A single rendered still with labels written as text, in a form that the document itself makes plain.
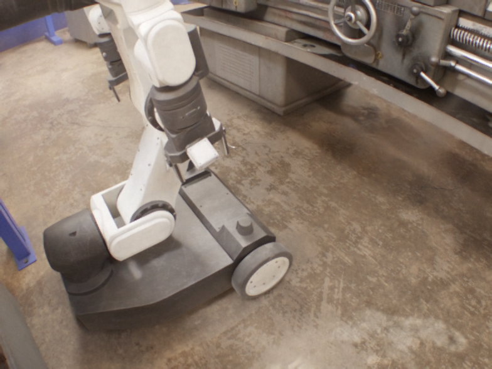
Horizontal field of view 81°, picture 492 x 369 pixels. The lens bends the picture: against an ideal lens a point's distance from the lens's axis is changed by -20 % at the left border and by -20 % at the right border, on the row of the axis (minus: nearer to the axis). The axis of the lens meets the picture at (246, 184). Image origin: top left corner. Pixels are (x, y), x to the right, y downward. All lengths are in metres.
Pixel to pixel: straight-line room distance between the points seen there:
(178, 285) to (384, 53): 1.03
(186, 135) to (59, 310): 0.85
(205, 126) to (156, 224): 0.38
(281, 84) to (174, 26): 1.39
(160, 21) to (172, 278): 0.71
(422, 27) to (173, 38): 0.90
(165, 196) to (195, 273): 0.23
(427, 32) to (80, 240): 1.22
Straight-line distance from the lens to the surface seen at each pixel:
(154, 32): 0.51
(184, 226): 1.12
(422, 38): 1.25
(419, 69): 1.22
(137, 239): 0.96
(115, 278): 1.06
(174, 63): 0.54
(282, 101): 1.92
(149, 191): 0.94
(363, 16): 1.29
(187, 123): 0.61
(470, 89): 1.41
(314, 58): 1.52
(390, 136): 1.92
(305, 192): 1.46
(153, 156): 0.89
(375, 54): 1.34
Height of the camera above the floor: 1.00
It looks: 42 degrees down
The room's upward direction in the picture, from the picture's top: 1 degrees counter-clockwise
